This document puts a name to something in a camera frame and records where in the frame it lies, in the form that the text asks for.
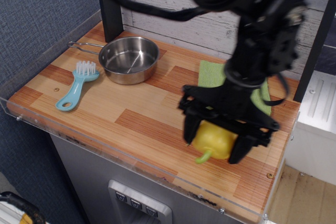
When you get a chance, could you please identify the black vertical post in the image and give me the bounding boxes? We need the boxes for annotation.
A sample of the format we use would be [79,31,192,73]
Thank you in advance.
[99,0,124,42]
[293,0,335,102]

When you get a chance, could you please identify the yellow and black object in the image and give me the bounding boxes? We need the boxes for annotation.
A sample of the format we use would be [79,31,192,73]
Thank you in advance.
[1,191,47,223]

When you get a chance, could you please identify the yellow toy bell pepper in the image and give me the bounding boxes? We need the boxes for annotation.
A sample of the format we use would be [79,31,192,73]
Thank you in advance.
[192,120,237,164]

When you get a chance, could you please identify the black vertical post right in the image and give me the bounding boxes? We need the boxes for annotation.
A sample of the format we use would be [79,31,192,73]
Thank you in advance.
[293,0,335,102]

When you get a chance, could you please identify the green towel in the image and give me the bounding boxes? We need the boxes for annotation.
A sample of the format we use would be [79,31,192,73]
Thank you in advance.
[198,60,271,116]

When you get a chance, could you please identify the grey metal cabinet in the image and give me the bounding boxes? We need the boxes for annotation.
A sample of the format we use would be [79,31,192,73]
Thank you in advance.
[49,132,247,224]

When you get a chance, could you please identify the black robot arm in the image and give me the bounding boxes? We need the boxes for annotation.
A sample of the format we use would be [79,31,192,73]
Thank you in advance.
[179,0,307,164]

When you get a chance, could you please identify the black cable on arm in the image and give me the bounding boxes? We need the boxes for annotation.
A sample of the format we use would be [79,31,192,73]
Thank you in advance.
[85,0,291,107]

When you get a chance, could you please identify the silver button panel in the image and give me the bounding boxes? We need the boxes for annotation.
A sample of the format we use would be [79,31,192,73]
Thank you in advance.
[108,179,173,223]

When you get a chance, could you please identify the light blue dish brush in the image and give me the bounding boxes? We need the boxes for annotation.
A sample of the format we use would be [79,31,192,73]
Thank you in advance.
[55,61,100,111]

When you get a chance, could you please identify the black vertical post left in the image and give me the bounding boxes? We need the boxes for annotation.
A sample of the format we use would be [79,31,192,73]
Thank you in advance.
[99,0,124,42]

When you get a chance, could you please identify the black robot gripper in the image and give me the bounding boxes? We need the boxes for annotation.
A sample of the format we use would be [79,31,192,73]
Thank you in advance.
[178,75,279,164]

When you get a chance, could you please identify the small steel pan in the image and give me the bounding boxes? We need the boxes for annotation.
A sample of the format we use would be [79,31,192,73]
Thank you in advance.
[67,36,160,85]

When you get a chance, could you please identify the clear acrylic table guard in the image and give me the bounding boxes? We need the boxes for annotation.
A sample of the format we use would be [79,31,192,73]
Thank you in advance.
[1,28,299,223]

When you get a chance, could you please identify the white appliance on right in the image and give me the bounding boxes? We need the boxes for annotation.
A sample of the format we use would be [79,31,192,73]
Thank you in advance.
[285,71,335,185]

